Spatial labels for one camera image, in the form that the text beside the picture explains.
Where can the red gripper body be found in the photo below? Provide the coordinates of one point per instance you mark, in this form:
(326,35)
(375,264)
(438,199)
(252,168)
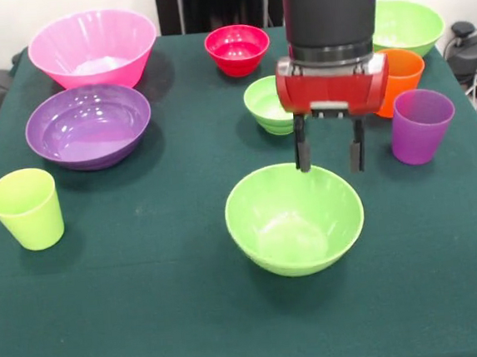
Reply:
(331,91)

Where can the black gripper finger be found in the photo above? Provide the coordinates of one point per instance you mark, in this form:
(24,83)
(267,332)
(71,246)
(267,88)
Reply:
(302,156)
(357,155)

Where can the small green plastic bowl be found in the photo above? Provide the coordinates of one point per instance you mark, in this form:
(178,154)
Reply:
(263,105)

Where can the medium green plastic bowl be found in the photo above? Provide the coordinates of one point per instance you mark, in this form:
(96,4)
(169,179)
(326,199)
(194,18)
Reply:
(292,224)

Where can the purple plastic bowl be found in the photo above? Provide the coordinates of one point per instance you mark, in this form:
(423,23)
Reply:
(88,133)

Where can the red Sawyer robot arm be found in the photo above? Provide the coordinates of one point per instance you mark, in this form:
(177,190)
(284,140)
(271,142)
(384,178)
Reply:
(328,12)

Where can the purple plastic cup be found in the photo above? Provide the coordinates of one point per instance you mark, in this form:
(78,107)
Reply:
(421,137)

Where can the orange plastic cup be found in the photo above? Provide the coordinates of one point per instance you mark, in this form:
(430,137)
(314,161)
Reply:
(405,76)

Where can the small crimson plastic bowl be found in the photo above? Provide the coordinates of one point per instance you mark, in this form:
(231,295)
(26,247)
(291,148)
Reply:
(238,57)

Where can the large green plastic bowl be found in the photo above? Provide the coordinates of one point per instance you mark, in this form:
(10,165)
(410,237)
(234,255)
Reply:
(413,25)

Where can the dark green tablecloth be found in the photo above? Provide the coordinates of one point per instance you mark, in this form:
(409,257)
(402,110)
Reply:
(149,299)

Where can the large pink plastic bowl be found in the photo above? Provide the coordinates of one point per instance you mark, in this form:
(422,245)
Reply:
(66,76)

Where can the lime green plastic cup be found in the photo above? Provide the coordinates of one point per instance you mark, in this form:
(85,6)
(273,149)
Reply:
(29,217)

